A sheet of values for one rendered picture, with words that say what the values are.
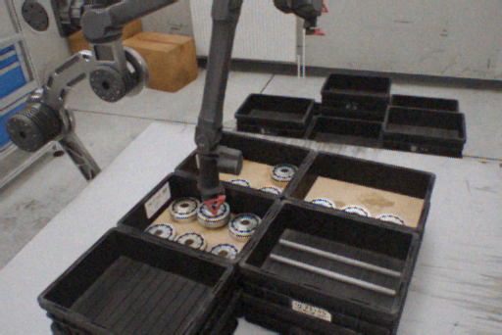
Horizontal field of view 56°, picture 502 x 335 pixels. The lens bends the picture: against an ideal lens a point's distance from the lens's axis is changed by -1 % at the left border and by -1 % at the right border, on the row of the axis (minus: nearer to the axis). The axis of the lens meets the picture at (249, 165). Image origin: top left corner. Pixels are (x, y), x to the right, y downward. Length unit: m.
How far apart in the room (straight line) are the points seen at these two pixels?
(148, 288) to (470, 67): 3.65
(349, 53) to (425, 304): 3.27
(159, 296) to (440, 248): 0.90
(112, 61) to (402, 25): 3.03
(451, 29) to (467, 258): 2.95
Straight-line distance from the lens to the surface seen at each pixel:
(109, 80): 1.77
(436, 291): 1.53
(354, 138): 2.82
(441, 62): 4.46
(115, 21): 1.37
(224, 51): 1.24
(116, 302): 1.34
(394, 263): 1.39
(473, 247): 1.70
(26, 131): 2.13
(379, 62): 4.47
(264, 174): 1.70
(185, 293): 1.31
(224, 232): 1.47
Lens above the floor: 1.80
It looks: 33 degrees down
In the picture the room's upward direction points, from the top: 4 degrees counter-clockwise
